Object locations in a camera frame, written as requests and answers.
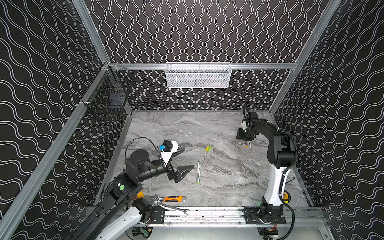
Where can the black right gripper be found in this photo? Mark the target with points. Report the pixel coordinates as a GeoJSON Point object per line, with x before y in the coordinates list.
{"type": "Point", "coordinates": [244, 138]}

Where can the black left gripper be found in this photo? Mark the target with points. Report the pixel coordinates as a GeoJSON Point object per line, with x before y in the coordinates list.
{"type": "Point", "coordinates": [172, 173]}

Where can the green white pen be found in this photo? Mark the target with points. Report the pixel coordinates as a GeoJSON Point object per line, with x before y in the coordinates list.
{"type": "Point", "coordinates": [198, 173]}

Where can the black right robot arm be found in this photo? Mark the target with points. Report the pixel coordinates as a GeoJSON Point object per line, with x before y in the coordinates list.
{"type": "Point", "coordinates": [281, 155]}

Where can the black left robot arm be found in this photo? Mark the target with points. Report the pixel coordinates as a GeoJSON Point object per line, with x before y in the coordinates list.
{"type": "Point", "coordinates": [124, 189]}

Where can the steel combination spanner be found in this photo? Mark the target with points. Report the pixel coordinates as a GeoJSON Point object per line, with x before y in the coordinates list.
{"type": "Point", "coordinates": [169, 207]}

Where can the yellow black tape measure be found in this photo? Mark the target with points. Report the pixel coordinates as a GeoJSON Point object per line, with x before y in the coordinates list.
{"type": "Point", "coordinates": [286, 197]}

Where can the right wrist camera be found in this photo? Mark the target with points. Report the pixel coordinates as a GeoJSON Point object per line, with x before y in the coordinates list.
{"type": "Point", "coordinates": [244, 124]}

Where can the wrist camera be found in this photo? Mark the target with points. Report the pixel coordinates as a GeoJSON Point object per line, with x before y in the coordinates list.
{"type": "Point", "coordinates": [244, 124]}
{"type": "Point", "coordinates": [167, 149]}

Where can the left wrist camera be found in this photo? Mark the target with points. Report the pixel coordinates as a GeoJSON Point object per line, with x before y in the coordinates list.
{"type": "Point", "coordinates": [167, 149]}

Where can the orange handled adjustable wrench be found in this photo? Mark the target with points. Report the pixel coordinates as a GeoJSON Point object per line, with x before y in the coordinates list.
{"type": "Point", "coordinates": [162, 201]}

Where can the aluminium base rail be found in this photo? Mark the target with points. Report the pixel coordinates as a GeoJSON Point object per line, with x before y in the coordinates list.
{"type": "Point", "coordinates": [197, 217]}

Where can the white wire mesh basket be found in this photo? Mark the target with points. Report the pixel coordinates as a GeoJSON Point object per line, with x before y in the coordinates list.
{"type": "Point", "coordinates": [196, 75]}

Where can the black wire mesh basket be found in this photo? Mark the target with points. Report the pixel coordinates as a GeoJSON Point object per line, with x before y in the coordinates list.
{"type": "Point", "coordinates": [110, 100]}

